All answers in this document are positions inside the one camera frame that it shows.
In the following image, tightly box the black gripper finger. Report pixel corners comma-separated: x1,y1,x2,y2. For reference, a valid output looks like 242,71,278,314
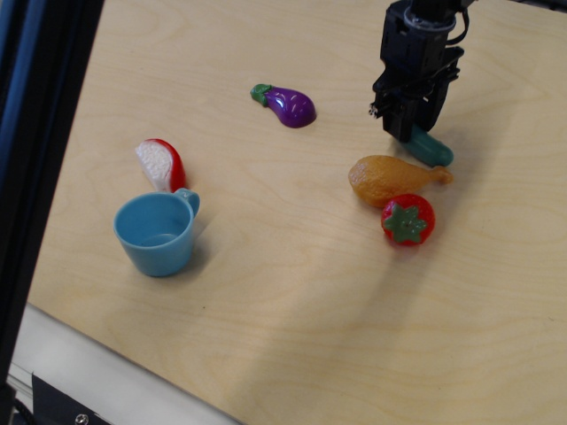
383,97,419,143
414,76,452,131

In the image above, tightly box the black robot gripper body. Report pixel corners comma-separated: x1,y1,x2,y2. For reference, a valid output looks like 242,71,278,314
369,2,465,118

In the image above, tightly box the dark green toy cucumber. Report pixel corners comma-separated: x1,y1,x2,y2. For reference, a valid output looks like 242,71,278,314
402,125,454,167

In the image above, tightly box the blue plastic toy cup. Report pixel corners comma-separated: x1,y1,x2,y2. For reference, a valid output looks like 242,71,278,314
113,188,200,277

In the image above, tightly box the orange toy chicken drumstick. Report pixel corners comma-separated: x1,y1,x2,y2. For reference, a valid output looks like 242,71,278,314
348,155,454,207

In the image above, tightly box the red toy strawberry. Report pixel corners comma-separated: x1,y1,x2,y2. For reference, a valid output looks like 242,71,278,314
381,194,436,246

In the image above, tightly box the purple toy eggplant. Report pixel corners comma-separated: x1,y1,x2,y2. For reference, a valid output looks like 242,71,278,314
250,83,317,128

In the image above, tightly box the red white apple slice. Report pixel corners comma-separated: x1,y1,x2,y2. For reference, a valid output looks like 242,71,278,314
135,138,186,193

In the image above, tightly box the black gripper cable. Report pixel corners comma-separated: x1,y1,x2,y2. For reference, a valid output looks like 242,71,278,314
447,8,471,48

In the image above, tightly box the black bracket with screw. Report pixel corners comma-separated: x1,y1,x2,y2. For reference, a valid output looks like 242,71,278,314
32,375,110,425

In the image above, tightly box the black braided cable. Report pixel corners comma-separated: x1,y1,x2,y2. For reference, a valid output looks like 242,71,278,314
11,398,36,425

